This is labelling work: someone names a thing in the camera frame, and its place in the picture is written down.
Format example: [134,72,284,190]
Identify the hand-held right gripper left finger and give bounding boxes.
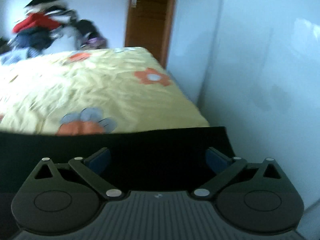
[34,147,123,202]

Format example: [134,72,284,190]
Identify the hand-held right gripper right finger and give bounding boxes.
[191,147,284,202]

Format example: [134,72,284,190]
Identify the black pants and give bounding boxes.
[0,126,237,230]

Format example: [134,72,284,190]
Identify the yellow carrot print blanket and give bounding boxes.
[0,47,210,135]

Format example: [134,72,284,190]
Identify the white wardrobe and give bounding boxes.
[166,0,320,220]

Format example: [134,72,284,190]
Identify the blue bed sheet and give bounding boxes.
[0,51,28,66]

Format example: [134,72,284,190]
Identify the pile of clothes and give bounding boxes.
[0,0,108,63]

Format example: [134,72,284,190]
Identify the brown wooden door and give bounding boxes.
[124,0,178,69]

